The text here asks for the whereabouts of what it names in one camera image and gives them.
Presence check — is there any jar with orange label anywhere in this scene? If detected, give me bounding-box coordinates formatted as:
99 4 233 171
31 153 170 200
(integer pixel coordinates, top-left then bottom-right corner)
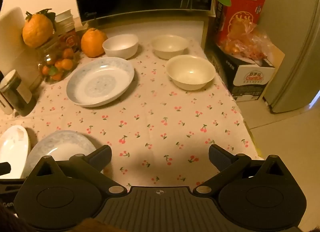
61 30 81 52

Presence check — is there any large orange with stem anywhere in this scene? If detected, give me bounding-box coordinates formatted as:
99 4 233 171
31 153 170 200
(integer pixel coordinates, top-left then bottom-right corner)
80 28 108 58

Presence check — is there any white bowl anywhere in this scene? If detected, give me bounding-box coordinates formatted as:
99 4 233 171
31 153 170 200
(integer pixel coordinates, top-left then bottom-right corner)
102 34 139 60

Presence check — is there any cream bowl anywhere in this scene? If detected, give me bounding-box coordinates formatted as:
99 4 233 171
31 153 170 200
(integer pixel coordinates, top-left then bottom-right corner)
166 55 216 91
151 34 189 60

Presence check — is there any stack of paper cups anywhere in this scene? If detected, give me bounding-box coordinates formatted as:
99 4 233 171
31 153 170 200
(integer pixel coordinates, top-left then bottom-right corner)
54 9 75 33

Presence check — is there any white appliance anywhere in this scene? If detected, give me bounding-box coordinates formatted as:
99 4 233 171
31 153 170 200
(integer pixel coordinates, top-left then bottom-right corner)
0 7 43 92

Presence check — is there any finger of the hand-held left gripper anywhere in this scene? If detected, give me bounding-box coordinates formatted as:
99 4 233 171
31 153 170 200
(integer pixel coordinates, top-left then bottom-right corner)
0 162 11 176

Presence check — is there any white refrigerator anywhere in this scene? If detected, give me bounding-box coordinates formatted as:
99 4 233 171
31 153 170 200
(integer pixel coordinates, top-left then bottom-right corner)
249 0 320 113

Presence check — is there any dark jar with white label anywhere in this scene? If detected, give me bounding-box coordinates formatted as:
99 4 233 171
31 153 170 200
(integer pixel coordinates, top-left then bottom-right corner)
0 69 37 117

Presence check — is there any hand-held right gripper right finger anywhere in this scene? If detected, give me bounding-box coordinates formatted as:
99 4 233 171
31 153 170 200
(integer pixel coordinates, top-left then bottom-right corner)
194 144 288 195

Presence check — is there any black and white cardboard box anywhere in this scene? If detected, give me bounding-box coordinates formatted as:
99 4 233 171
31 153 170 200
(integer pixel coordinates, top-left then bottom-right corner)
205 17 285 102

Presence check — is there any cherry print tablecloth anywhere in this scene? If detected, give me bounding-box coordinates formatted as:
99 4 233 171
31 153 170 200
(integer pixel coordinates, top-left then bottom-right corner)
0 28 265 190

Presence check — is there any glass jar of small oranges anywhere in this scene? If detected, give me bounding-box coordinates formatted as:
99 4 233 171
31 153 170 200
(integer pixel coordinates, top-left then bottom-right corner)
37 33 80 84

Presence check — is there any white labelled container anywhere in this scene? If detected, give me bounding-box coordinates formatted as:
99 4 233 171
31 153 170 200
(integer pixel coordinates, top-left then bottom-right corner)
0 89 13 115

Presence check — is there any white floral plate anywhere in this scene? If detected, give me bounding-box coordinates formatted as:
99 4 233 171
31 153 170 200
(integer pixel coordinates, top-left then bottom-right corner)
0 125 32 179

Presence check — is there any large orange with leaves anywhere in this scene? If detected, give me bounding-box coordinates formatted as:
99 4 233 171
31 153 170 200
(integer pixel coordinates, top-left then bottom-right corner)
22 9 57 48

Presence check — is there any blue patterned plate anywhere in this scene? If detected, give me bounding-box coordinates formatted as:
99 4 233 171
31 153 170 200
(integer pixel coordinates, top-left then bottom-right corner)
24 130 104 179
66 57 135 108

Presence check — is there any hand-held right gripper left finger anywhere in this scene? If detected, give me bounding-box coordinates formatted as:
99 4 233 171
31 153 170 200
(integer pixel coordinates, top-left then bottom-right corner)
35 145 128 195

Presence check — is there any plastic bag of oranges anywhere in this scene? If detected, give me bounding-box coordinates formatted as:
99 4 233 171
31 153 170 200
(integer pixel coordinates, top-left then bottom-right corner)
217 22 274 66

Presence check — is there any red carton box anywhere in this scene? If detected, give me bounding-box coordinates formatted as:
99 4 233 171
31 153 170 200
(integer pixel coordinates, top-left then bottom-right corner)
215 0 267 47

